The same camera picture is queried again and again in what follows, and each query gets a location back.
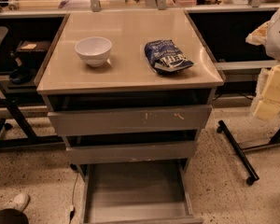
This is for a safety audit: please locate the grey drawer cabinet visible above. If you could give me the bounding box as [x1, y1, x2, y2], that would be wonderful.
[34, 8, 227, 224]

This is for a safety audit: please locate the white shoe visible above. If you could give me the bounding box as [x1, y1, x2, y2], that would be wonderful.
[0, 193, 30, 212]

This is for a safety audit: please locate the black wheeled stand base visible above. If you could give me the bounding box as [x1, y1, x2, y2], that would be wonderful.
[217, 120, 280, 186]

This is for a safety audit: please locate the blue chip bag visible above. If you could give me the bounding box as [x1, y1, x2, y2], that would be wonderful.
[144, 40, 194, 76]

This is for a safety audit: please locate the bottom grey open drawer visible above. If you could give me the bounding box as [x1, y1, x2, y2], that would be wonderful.
[80, 160, 203, 224]

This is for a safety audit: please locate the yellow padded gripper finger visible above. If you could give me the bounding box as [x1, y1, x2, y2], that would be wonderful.
[251, 63, 280, 120]

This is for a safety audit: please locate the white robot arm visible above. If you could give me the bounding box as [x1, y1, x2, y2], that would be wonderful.
[245, 8, 280, 120]

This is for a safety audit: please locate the dark box on shelf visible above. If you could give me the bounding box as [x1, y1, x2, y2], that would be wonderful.
[16, 40, 51, 60]

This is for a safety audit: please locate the black desk frame left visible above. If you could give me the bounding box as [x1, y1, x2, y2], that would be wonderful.
[0, 77, 64, 170]

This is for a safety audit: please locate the black cable on floor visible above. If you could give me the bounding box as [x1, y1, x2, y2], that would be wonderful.
[68, 171, 80, 224]

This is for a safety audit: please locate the top grey drawer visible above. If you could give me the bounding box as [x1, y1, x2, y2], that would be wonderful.
[49, 105, 212, 136]

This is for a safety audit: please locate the white ceramic bowl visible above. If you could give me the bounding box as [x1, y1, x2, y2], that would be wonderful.
[75, 36, 112, 67]

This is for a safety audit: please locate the middle grey drawer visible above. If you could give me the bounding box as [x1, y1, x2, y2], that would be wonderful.
[66, 141, 198, 164]

